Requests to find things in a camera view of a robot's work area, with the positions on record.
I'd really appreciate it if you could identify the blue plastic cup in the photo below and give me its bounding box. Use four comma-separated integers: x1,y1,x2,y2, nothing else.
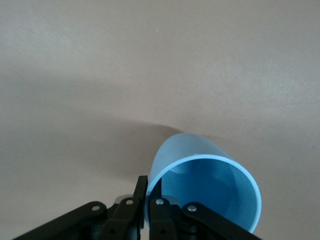
144,132,263,235

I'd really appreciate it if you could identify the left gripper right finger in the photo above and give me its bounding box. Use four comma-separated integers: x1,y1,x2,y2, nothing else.
148,179,263,240

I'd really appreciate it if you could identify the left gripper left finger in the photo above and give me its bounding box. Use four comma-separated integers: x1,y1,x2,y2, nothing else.
11,175,149,240

